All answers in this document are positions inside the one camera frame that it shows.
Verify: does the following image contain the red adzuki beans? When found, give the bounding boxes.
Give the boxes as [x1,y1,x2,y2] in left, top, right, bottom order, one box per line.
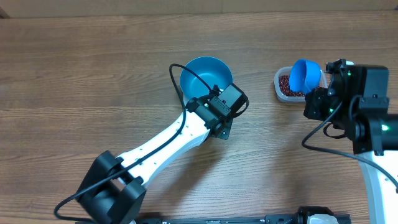
[279,75,305,96]

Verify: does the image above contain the clear plastic food container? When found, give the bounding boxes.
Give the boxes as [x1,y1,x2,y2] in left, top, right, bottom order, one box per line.
[274,60,328,103]

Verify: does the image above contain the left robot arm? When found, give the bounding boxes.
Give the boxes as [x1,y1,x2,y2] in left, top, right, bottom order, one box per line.
[76,84,249,223]

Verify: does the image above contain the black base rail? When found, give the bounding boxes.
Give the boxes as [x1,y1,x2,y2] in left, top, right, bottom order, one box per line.
[134,206,352,224]

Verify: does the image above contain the blue metal bowl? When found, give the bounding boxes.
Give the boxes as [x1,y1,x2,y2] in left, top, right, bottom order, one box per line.
[180,57,234,104]

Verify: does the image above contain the blue plastic measuring scoop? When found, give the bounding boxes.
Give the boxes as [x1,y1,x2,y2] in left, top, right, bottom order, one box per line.
[289,59,321,95]

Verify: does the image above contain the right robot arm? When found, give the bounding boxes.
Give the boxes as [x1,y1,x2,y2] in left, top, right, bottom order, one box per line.
[302,59,397,223]

